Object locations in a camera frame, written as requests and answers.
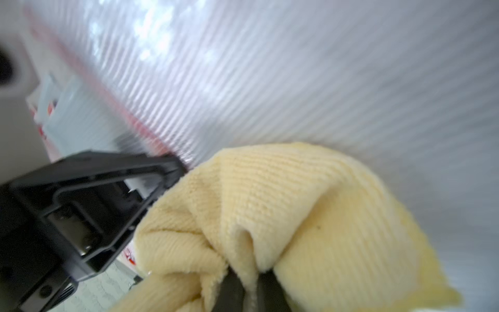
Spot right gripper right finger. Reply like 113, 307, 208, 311
257, 270, 292, 312

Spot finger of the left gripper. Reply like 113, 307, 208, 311
1, 151, 187, 311

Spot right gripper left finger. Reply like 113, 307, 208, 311
211, 268, 245, 312

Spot mesh document bag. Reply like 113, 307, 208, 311
9, 78, 183, 282
24, 1, 498, 311

